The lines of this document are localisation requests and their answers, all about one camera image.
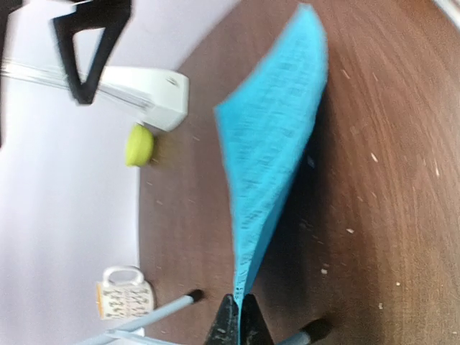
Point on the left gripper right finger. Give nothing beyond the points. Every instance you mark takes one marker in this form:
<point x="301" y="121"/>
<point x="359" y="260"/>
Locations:
<point x="253" y="329"/>

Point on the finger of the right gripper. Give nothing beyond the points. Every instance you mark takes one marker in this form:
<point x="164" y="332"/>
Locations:
<point x="86" y="38"/>

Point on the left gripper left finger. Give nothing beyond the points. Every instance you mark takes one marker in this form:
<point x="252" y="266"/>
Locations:
<point x="225" y="327"/>

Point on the light blue music stand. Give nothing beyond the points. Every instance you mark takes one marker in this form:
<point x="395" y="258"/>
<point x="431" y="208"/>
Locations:
<point x="177" y="322"/>

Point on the blue paper sheet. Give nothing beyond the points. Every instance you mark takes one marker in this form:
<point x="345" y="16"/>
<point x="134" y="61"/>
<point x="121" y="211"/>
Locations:
<point x="264" y="126"/>

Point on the patterned mug with orange inside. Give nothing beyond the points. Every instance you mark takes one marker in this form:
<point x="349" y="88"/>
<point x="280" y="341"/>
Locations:
<point x="123" y="293"/>

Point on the white metronome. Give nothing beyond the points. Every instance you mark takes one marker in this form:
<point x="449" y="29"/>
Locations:
<point x="159" y="96"/>

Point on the small green bowl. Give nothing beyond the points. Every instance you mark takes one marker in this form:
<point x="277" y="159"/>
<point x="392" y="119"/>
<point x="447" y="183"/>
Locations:
<point x="139" y="146"/>

